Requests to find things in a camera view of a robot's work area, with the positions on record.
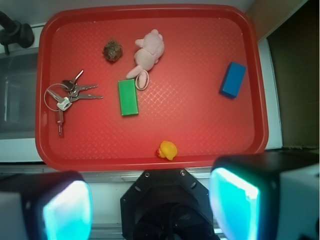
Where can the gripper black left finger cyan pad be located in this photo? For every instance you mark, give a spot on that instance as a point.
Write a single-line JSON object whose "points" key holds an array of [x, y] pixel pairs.
{"points": [[45, 206]]}

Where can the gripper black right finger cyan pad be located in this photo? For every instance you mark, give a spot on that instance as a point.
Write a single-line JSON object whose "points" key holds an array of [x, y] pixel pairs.
{"points": [[273, 195]]}

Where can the blue rectangular block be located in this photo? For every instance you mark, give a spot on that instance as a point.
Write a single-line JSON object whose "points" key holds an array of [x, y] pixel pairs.
{"points": [[233, 79]]}

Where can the green rectangular block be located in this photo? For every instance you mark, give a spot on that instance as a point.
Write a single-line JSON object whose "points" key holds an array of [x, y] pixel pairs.
{"points": [[128, 97]]}

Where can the yellow rubber duck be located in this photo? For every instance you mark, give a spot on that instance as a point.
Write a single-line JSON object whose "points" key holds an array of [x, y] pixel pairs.
{"points": [[167, 150]]}

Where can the silver key bunch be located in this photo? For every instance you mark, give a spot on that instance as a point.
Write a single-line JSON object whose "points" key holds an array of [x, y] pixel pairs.
{"points": [[63, 103]]}

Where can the red plastic tray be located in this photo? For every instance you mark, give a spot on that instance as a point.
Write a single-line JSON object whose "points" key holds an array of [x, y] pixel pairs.
{"points": [[182, 103]]}

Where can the stainless steel sink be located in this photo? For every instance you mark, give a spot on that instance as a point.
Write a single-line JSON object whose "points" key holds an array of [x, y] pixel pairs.
{"points": [[18, 78]]}

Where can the brown rock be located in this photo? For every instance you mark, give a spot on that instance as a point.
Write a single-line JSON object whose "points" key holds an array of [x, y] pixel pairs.
{"points": [[112, 51]]}

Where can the pink plush toy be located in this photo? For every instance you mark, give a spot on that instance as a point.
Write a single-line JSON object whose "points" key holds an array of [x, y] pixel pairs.
{"points": [[150, 49]]}

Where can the black robot mount base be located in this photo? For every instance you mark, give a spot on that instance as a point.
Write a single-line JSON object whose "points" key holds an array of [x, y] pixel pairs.
{"points": [[168, 204]]}

